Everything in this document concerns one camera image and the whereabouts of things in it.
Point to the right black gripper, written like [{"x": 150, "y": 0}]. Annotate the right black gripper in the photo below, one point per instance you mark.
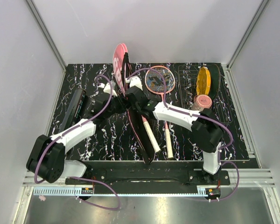
[{"x": 133, "y": 105}]

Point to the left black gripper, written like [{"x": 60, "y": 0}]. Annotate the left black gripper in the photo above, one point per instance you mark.
[{"x": 124, "y": 104}]

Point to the pink badminton racket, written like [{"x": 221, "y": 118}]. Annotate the pink badminton racket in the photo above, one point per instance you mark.
[
  {"x": 160, "y": 80},
  {"x": 151, "y": 135}
]

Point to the pink racket bag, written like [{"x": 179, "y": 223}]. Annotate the pink racket bag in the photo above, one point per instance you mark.
[{"x": 122, "y": 69}]

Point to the black shuttlecock tube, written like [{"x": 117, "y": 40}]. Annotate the black shuttlecock tube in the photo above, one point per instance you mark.
[{"x": 75, "y": 109}]

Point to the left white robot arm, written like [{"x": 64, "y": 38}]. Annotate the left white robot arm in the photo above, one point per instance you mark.
[{"x": 48, "y": 157}]

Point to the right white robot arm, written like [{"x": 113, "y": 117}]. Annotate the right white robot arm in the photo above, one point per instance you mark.
[{"x": 206, "y": 132}]

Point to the pink patterned cup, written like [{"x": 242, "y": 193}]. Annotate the pink patterned cup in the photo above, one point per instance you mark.
[{"x": 201, "y": 102}]

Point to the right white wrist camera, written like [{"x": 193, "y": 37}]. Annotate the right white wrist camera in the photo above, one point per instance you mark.
[{"x": 134, "y": 82}]

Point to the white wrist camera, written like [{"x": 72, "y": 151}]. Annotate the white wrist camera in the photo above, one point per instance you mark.
[
  {"x": 108, "y": 88},
  {"x": 134, "y": 82}
]

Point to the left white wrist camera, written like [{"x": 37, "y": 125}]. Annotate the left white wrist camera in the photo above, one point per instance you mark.
[{"x": 108, "y": 88}]

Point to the black wire basket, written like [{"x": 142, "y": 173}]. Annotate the black wire basket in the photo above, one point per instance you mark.
[{"x": 187, "y": 77}]

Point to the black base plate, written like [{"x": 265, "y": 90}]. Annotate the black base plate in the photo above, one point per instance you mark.
[{"x": 160, "y": 177}]

